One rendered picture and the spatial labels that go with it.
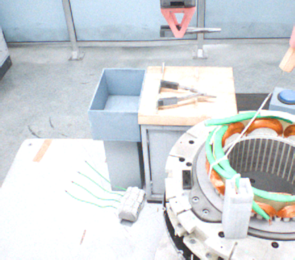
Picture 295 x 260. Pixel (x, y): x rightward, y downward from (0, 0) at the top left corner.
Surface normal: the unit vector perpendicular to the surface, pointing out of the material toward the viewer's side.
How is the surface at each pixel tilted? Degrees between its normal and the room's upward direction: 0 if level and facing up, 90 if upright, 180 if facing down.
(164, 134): 90
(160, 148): 90
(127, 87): 90
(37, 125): 0
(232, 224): 90
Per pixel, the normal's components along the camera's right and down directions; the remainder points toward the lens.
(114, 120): -0.11, 0.62
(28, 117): -0.05, -0.79
